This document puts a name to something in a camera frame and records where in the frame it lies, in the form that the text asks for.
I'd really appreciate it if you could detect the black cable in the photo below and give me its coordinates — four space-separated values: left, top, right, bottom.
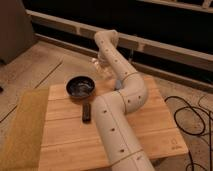
164 95 213 171

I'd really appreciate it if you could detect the blue rectangular block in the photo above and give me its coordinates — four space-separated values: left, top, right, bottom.
114 80 121 90

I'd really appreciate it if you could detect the white shelf rail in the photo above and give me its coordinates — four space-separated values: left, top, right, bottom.
27 10 213 72

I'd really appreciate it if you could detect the dark ceramic bowl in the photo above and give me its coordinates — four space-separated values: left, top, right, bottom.
66 76 95 99

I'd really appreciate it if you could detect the yellow-green cloth mat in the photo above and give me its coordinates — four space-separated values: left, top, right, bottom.
0 89 49 171

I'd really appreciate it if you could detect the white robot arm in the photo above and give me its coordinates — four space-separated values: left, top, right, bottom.
92 30 155 171

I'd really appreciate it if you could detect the grey cabinet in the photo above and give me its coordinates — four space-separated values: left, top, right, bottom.
0 0 37 64

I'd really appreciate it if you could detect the black rectangular remote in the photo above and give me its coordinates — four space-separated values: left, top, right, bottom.
82 103 91 123

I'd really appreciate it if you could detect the wooden board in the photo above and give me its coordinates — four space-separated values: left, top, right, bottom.
39 76 188 171

